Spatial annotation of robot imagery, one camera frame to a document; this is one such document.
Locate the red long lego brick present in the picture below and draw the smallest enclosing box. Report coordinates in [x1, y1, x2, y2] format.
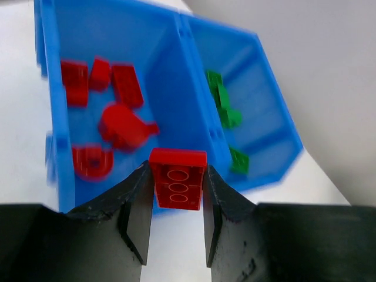
[112, 64, 144, 109]

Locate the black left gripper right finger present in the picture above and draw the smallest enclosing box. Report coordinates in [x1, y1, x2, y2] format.
[203, 166, 375, 281]

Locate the red lego piece in bin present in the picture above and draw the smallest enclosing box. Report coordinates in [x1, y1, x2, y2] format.
[61, 60, 89, 108]

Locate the blue plastic sorting bin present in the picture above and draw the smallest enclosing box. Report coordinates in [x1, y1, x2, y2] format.
[34, 1, 303, 212]

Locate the red arch lego piece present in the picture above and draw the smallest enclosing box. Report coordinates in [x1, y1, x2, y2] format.
[72, 144, 114, 182]

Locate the red rounded lego piece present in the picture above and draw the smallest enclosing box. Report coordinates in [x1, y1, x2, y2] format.
[98, 103, 159, 152]

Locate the green lego brick in bin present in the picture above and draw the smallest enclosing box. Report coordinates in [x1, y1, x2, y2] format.
[205, 70, 242, 129]

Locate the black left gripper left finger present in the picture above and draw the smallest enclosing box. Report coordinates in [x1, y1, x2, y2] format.
[1, 162, 153, 281]

